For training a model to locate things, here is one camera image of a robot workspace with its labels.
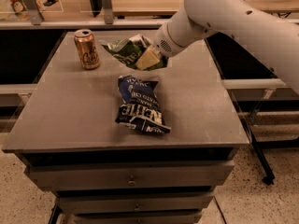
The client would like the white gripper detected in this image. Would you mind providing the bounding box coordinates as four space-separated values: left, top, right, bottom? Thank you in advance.
135 21 186 70

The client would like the green jalapeno chip bag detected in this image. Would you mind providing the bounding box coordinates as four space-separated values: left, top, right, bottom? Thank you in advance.
100 34 168 71

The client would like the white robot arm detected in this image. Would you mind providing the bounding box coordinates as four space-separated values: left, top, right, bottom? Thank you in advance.
149 0 299 92

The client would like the blue kettle chip bag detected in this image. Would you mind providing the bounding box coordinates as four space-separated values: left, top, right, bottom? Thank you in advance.
115 76 171 134

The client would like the orange soda can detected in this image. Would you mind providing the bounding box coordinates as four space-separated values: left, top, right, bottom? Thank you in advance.
74 29 100 70

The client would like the small black object on counter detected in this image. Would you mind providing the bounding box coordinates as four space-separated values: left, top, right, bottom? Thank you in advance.
43 0 58 7

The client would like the grey drawer cabinet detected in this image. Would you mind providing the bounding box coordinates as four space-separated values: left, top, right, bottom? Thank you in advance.
4 35 248 224

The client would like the top grey drawer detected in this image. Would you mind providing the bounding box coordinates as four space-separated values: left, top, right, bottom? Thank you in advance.
28 161 234 191

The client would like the grey drawer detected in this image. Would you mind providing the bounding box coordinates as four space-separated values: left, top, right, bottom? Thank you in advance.
58 192 213 215
74 210 202 224
28 161 234 191

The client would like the middle grey drawer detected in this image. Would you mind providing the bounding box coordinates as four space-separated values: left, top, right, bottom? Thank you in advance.
58 192 213 215

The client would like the bottom grey drawer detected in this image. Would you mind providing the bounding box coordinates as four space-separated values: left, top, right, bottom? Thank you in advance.
74 210 202 224

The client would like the black metal floor stand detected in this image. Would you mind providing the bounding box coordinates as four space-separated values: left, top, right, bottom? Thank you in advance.
240 117 275 185

